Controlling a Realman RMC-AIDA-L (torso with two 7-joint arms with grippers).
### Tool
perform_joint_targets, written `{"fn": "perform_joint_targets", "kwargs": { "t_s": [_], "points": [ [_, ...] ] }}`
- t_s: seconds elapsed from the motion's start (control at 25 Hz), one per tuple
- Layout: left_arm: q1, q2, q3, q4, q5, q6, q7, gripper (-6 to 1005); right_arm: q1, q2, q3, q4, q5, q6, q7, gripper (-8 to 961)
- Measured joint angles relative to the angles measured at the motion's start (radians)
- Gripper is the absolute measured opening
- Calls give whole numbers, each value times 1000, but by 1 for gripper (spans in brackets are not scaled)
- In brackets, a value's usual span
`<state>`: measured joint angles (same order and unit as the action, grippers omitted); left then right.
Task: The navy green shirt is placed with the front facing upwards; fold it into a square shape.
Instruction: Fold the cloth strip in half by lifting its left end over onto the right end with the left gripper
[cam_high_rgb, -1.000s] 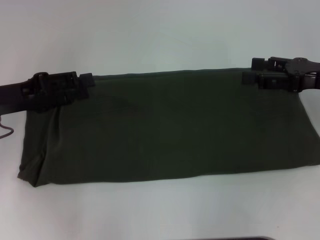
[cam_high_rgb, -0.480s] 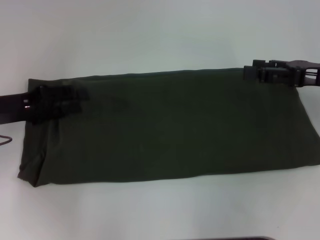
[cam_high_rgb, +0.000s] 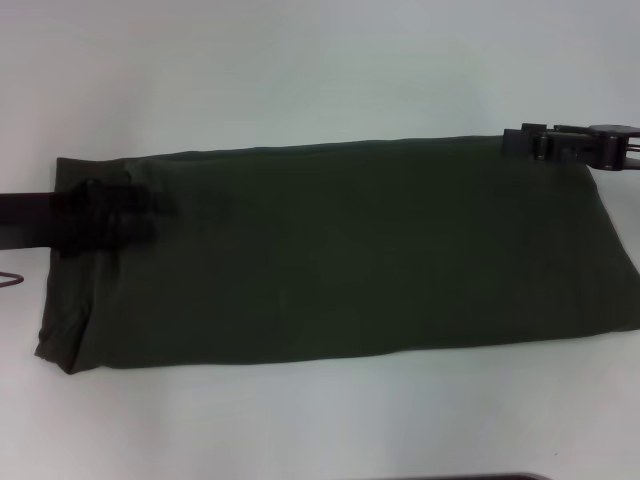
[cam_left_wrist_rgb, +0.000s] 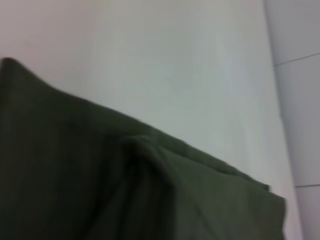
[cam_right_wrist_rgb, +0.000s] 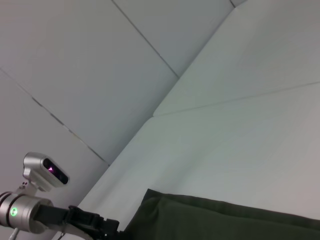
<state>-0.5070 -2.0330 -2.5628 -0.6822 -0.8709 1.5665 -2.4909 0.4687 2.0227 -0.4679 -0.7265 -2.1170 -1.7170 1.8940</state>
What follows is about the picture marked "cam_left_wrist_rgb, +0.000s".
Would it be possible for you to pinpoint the dark green FREE T-shirt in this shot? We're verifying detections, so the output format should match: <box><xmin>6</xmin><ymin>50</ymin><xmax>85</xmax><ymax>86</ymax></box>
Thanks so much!
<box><xmin>0</xmin><ymin>57</ymin><xmax>288</xmax><ymax>240</ymax></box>

